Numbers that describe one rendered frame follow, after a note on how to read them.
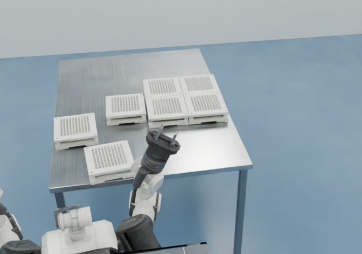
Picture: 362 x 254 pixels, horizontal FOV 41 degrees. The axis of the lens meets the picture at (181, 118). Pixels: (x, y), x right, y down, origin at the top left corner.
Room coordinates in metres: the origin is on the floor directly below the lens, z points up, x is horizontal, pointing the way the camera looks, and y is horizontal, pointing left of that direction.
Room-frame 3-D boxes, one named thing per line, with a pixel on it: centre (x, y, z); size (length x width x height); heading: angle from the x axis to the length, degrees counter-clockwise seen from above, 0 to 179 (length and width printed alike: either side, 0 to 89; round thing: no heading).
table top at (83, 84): (2.74, 0.27, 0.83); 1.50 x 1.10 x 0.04; 9
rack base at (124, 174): (2.08, 0.39, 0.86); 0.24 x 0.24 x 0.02; 15
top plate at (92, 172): (2.08, 0.39, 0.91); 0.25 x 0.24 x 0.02; 105
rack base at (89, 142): (2.38, 0.63, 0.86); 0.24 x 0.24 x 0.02; 12
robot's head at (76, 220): (1.22, 0.37, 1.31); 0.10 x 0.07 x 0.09; 105
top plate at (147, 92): (2.83, 0.12, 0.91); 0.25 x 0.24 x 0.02; 98
